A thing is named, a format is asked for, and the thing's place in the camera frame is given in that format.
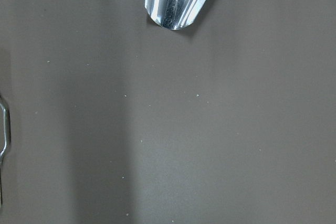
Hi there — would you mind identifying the bamboo cutting board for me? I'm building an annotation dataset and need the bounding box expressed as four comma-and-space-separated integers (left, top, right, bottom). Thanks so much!
0, 95, 11, 209

